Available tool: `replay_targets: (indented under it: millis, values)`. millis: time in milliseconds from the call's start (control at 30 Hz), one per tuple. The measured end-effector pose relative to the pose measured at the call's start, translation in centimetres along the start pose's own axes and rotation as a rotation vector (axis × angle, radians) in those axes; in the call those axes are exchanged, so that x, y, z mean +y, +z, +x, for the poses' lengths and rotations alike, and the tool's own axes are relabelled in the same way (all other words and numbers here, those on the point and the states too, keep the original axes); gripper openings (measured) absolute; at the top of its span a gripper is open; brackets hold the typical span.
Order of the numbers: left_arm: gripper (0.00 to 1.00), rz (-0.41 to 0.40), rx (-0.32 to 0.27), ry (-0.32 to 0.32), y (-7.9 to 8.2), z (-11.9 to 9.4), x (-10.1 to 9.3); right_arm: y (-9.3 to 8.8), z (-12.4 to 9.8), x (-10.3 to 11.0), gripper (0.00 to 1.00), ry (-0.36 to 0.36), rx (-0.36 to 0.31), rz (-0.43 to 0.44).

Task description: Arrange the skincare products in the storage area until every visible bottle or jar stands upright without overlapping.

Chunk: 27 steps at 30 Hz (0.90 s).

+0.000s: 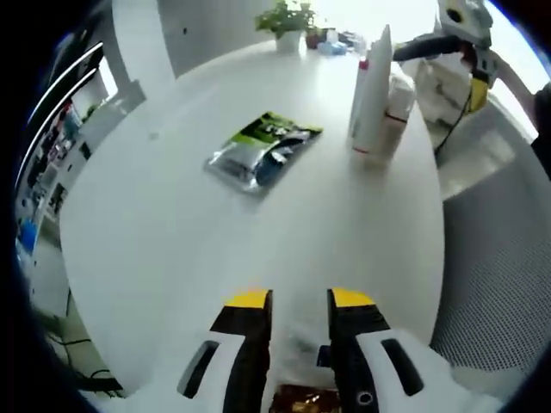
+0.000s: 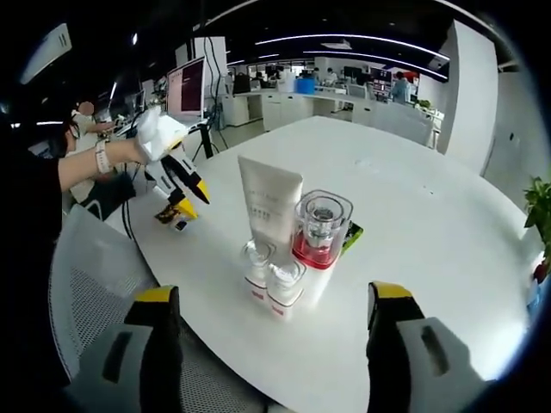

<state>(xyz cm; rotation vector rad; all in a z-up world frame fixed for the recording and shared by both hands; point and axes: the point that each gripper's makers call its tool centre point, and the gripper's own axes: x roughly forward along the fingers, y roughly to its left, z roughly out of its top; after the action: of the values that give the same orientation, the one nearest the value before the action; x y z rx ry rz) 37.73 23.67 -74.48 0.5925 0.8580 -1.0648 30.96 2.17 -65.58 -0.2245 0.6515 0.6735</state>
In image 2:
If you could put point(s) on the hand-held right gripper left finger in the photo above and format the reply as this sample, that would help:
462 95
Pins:
138 370

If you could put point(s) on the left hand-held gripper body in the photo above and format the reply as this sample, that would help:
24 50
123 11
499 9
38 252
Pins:
161 133

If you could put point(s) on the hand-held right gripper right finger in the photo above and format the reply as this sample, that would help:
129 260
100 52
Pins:
404 370

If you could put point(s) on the brown foil packet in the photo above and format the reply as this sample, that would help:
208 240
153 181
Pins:
165 217

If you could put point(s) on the small blue white sachet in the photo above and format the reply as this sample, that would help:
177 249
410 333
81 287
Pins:
181 225

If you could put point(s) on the white skincare tube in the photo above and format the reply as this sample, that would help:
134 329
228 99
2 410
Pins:
269 198

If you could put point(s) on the large red-collared skincare bottle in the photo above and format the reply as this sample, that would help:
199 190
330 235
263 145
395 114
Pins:
318 279

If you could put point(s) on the small clear-capped skincare bottle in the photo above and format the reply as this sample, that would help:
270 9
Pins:
284 297

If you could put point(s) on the green black skincare sachet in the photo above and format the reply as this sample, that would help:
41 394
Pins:
354 234

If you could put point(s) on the blue storage bin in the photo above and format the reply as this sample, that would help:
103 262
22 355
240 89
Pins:
304 85

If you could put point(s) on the person's left hand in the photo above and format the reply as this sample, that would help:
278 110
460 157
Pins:
129 151

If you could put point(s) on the white tripod stand tray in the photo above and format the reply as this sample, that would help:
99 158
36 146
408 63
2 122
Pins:
204 142

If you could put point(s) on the large display screen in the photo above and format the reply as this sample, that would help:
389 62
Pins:
187 88

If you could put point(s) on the black office chair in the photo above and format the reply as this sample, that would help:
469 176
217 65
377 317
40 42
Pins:
112 194

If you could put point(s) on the white wrist watch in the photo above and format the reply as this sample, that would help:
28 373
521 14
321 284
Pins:
102 157

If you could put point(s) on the grey mesh office chair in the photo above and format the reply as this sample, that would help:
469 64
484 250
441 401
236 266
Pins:
94 275

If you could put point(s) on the white counter cabinets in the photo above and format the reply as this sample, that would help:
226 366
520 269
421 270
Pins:
275 107

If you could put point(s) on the white ceiling air conditioner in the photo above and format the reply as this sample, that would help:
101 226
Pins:
45 53

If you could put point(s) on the pile of small clutter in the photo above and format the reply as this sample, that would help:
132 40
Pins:
538 284

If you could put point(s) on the potted green plant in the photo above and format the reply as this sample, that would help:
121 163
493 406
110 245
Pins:
540 202

